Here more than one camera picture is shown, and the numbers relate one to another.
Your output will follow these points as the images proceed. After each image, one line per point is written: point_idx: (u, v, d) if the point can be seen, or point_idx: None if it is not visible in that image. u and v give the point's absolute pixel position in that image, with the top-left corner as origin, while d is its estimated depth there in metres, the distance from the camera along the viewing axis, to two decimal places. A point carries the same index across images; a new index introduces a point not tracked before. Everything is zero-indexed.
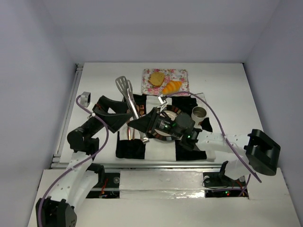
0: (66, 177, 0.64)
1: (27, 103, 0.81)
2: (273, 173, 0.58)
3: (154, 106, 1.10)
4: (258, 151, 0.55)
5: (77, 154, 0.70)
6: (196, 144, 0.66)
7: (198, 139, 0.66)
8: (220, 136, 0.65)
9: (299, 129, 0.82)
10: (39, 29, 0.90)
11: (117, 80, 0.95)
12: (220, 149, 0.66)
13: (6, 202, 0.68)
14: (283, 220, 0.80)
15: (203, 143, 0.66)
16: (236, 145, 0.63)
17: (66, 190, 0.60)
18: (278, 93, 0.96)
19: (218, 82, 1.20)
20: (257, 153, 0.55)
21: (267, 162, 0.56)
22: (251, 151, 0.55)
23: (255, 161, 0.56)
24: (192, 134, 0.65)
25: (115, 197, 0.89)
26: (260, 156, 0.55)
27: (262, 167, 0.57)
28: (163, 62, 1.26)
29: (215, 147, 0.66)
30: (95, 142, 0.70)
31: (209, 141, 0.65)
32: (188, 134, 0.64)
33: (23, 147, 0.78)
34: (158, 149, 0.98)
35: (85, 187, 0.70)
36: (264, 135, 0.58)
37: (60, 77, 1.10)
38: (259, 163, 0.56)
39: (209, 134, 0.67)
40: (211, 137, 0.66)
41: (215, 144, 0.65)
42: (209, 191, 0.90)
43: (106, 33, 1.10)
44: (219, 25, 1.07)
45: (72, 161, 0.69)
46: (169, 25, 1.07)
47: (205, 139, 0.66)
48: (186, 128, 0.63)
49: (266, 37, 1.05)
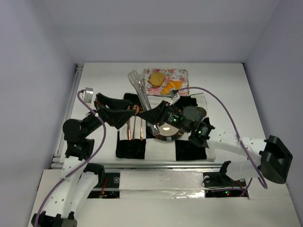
0: (59, 188, 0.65)
1: (27, 104, 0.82)
2: (283, 182, 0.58)
3: (153, 106, 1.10)
4: (272, 158, 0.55)
5: (69, 160, 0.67)
6: (207, 142, 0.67)
7: (209, 136, 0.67)
8: (235, 138, 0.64)
9: (299, 129, 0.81)
10: (39, 30, 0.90)
11: (129, 74, 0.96)
12: (232, 150, 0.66)
13: (6, 201, 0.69)
14: (283, 220, 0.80)
15: (215, 142, 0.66)
16: (251, 149, 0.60)
17: (61, 204, 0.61)
18: (278, 93, 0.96)
19: (218, 82, 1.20)
20: (272, 161, 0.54)
21: (280, 170, 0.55)
22: (266, 158, 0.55)
23: (267, 168, 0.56)
24: (203, 130, 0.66)
25: (115, 197, 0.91)
26: (274, 164, 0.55)
27: (273, 174, 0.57)
28: (163, 62, 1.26)
29: (226, 147, 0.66)
30: (89, 141, 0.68)
31: (221, 141, 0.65)
32: (196, 127, 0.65)
33: (23, 148, 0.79)
34: (159, 149, 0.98)
35: (84, 190, 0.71)
36: (281, 143, 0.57)
37: (60, 78, 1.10)
38: (271, 170, 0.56)
39: (222, 133, 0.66)
40: (224, 136, 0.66)
41: (227, 144, 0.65)
42: (209, 191, 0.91)
43: (106, 33, 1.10)
44: (218, 24, 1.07)
45: (64, 168, 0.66)
46: (168, 25, 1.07)
47: (217, 137, 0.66)
48: (194, 121, 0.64)
49: (266, 37, 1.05)
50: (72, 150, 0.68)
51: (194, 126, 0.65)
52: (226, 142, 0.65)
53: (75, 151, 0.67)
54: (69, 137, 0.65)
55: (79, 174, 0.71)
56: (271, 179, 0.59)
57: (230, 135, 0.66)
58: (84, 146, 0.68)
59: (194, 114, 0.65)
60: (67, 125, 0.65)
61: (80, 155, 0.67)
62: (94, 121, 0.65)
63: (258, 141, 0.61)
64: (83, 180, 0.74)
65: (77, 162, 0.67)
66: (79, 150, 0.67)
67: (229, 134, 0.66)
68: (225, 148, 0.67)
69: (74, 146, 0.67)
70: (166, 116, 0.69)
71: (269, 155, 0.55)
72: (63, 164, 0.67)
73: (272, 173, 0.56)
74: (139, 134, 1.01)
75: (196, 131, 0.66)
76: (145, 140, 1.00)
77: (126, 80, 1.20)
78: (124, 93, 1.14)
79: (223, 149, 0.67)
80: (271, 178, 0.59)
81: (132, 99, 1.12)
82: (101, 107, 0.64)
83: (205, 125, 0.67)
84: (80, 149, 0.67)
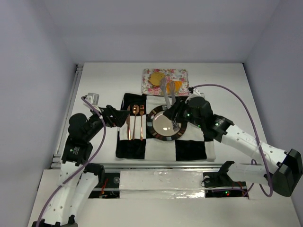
0: (57, 195, 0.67)
1: (27, 104, 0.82)
2: (288, 194, 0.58)
3: (154, 106, 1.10)
4: (289, 172, 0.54)
5: (66, 166, 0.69)
6: (222, 136, 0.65)
7: (227, 132, 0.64)
8: (253, 142, 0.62)
9: (299, 129, 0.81)
10: (39, 30, 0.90)
11: None
12: (246, 152, 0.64)
13: (6, 201, 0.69)
14: (283, 220, 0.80)
15: (233, 140, 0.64)
16: (269, 157, 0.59)
17: (59, 211, 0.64)
18: (278, 92, 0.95)
19: (218, 82, 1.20)
20: (287, 175, 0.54)
21: (290, 184, 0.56)
22: (282, 170, 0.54)
23: (280, 180, 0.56)
24: (218, 121, 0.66)
25: (115, 197, 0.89)
26: (289, 178, 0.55)
27: (281, 186, 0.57)
28: (163, 62, 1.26)
29: (242, 147, 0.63)
30: (88, 144, 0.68)
31: (239, 140, 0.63)
32: (205, 116, 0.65)
33: (23, 148, 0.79)
34: (158, 149, 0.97)
35: (84, 193, 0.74)
36: (300, 159, 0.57)
37: (60, 78, 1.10)
38: (283, 182, 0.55)
39: (241, 133, 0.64)
40: (243, 137, 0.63)
41: (245, 145, 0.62)
42: (209, 191, 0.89)
43: (106, 34, 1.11)
44: (218, 24, 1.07)
45: (62, 174, 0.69)
46: (168, 25, 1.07)
47: (235, 135, 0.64)
48: (200, 109, 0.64)
49: (266, 36, 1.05)
50: (68, 155, 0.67)
51: (203, 116, 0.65)
52: (245, 144, 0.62)
53: (72, 155, 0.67)
54: (72, 130, 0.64)
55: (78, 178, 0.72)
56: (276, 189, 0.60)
57: (249, 137, 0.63)
58: (82, 149, 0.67)
59: (200, 101, 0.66)
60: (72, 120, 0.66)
61: (77, 159, 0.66)
62: (95, 120, 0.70)
63: (278, 151, 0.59)
64: (83, 181, 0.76)
65: (74, 168, 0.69)
66: (76, 154, 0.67)
67: (249, 136, 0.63)
68: (240, 149, 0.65)
69: (70, 152, 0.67)
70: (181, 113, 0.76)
71: (286, 168, 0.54)
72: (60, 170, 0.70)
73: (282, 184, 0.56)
74: (139, 134, 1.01)
75: (212, 124, 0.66)
76: (145, 140, 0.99)
77: (126, 80, 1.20)
78: (124, 93, 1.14)
79: (238, 148, 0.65)
80: (276, 188, 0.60)
81: (132, 99, 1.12)
82: (109, 106, 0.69)
83: (221, 118, 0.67)
84: (77, 153, 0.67)
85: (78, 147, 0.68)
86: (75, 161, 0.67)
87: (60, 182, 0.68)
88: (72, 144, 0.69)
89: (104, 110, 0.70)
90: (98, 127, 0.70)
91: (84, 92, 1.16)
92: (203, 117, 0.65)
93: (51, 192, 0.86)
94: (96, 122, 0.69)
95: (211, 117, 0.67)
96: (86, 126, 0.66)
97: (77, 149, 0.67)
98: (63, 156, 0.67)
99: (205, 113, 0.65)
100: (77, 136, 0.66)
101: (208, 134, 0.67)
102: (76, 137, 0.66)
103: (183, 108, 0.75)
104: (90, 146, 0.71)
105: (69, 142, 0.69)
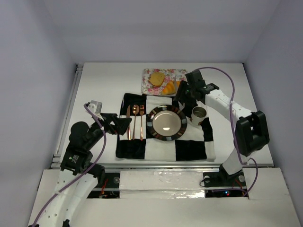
0: (52, 203, 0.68)
1: (27, 104, 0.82)
2: (245, 152, 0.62)
3: (154, 106, 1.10)
4: (247, 125, 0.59)
5: (64, 174, 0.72)
6: (205, 97, 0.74)
7: (210, 92, 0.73)
8: (228, 101, 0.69)
9: (300, 129, 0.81)
10: (39, 30, 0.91)
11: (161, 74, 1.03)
12: (222, 110, 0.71)
13: (6, 201, 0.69)
14: (283, 220, 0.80)
15: (211, 98, 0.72)
16: (236, 113, 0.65)
17: (53, 218, 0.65)
18: (278, 93, 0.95)
19: (218, 82, 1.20)
20: (245, 126, 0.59)
21: (248, 139, 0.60)
22: (242, 121, 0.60)
23: (239, 133, 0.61)
24: (207, 87, 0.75)
25: (115, 197, 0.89)
26: (247, 131, 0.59)
27: (242, 142, 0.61)
28: (163, 62, 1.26)
29: (218, 106, 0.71)
30: (88, 153, 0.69)
31: (217, 99, 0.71)
32: (194, 81, 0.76)
33: (23, 148, 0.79)
34: (158, 149, 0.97)
35: (82, 196, 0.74)
36: (264, 120, 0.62)
37: (60, 78, 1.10)
38: (242, 135, 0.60)
39: (221, 94, 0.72)
40: (221, 97, 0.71)
41: (220, 103, 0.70)
42: (209, 191, 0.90)
43: (106, 33, 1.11)
44: (218, 24, 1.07)
45: (59, 181, 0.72)
46: (168, 25, 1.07)
47: (215, 95, 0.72)
48: (190, 74, 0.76)
49: (266, 37, 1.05)
50: (67, 162, 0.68)
51: (193, 81, 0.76)
52: (220, 101, 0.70)
53: (71, 163, 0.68)
54: (74, 140, 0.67)
55: (76, 185, 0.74)
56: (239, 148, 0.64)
57: (227, 98, 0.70)
58: (81, 157, 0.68)
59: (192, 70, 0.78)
60: (75, 128, 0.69)
61: (75, 167, 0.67)
62: (97, 128, 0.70)
63: (245, 111, 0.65)
64: (82, 184, 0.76)
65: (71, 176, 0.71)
66: (74, 162, 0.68)
67: (226, 97, 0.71)
68: (217, 108, 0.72)
69: (69, 159, 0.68)
70: (184, 92, 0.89)
71: (245, 120, 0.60)
72: (58, 177, 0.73)
73: (241, 138, 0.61)
74: (139, 135, 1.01)
75: (201, 87, 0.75)
76: (145, 140, 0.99)
77: (126, 80, 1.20)
78: (124, 93, 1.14)
79: (217, 107, 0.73)
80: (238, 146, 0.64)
81: (132, 99, 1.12)
82: (111, 113, 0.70)
83: (210, 85, 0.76)
84: (75, 161, 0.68)
85: (77, 155, 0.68)
86: (74, 169, 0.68)
87: (57, 190, 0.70)
88: (72, 152, 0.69)
89: (106, 119, 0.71)
90: (100, 135, 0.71)
91: (84, 92, 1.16)
92: (193, 82, 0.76)
93: (50, 192, 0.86)
94: (97, 130, 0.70)
95: (203, 84, 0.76)
96: (87, 135, 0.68)
97: (76, 157, 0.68)
98: (62, 163, 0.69)
99: (195, 79, 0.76)
100: (78, 144, 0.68)
101: (196, 96, 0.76)
102: (77, 145, 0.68)
103: (183, 88, 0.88)
104: (90, 155, 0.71)
105: (69, 149, 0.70)
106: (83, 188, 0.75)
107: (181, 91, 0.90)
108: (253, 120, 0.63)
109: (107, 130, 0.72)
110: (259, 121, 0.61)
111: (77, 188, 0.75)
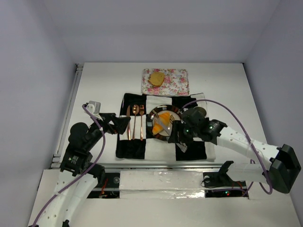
0: (52, 203, 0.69)
1: (28, 103, 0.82)
2: (286, 190, 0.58)
3: (153, 106, 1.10)
4: (282, 167, 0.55)
5: (64, 176, 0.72)
6: (216, 138, 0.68)
7: (221, 134, 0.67)
8: (246, 140, 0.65)
9: (300, 129, 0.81)
10: (39, 30, 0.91)
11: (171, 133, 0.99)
12: (241, 151, 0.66)
13: (6, 201, 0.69)
14: (283, 221, 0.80)
15: (227, 140, 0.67)
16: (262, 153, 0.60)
17: (53, 219, 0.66)
18: (278, 93, 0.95)
19: (218, 82, 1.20)
20: (280, 169, 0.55)
21: (286, 180, 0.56)
22: (275, 164, 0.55)
23: (275, 176, 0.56)
24: (213, 126, 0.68)
25: (115, 197, 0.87)
26: (283, 172, 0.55)
27: (279, 182, 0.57)
28: (163, 62, 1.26)
29: (237, 147, 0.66)
30: (87, 154, 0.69)
31: (232, 140, 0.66)
32: (195, 123, 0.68)
33: (23, 148, 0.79)
34: (159, 149, 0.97)
35: (82, 197, 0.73)
36: (292, 152, 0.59)
37: (60, 77, 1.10)
38: (278, 177, 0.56)
39: (234, 133, 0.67)
40: (236, 137, 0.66)
41: (238, 144, 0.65)
42: (209, 191, 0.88)
43: (106, 33, 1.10)
44: (218, 24, 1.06)
45: (58, 182, 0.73)
46: (168, 25, 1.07)
47: (228, 136, 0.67)
48: (188, 116, 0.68)
49: (266, 36, 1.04)
50: (67, 163, 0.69)
51: (195, 122, 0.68)
52: (238, 144, 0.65)
53: (71, 164, 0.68)
54: (72, 142, 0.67)
55: (76, 185, 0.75)
56: (275, 187, 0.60)
57: (242, 136, 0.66)
58: (80, 158, 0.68)
59: (189, 110, 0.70)
60: (74, 129, 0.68)
61: (75, 168, 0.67)
62: (97, 128, 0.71)
63: (271, 148, 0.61)
64: (82, 183, 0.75)
65: (71, 178, 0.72)
66: (74, 163, 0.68)
67: (241, 135, 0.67)
68: (236, 149, 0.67)
69: (68, 161, 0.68)
70: (182, 132, 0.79)
71: (279, 163, 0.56)
72: (57, 178, 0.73)
73: (277, 180, 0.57)
74: (139, 135, 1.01)
75: (206, 127, 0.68)
76: (145, 140, 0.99)
77: (125, 80, 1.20)
78: (124, 93, 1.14)
79: (234, 148, 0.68)
80: (275, 186, 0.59)
81: (132, 99, 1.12)
82: (111, 113, 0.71)
83: (215, 122, 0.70)
84: (75, 162, 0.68)
85: (77, 156, 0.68)
86: (74, 170, 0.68)
87: (56, 191, 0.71)
88: (72, 153, 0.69)
89: (105, 119, 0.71)
90: (99, 135, 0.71)
91: (84, 92, 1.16)
92: (195, 124, 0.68)
93: (51, 193, 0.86)
94: (96, 130, 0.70)
95: (205, 122, 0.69)
96: (86, 135, 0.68)
97: (75, 158, 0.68)
98: (62, 164, 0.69)
99: (195, 120, 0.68)
100: (78, 146, 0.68)
101: (203, 138, 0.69)
102: (77, 146, 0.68)
103: (180, 126, 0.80)
104: (90, 156, 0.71)
105: (69, 150, 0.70)
106: (83, 187, 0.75)
107: (177, 131, 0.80)
108: (281, 156, 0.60)
109: (106, 130, 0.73)
110: (290, 157, 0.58)
111: (77, 188, 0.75)
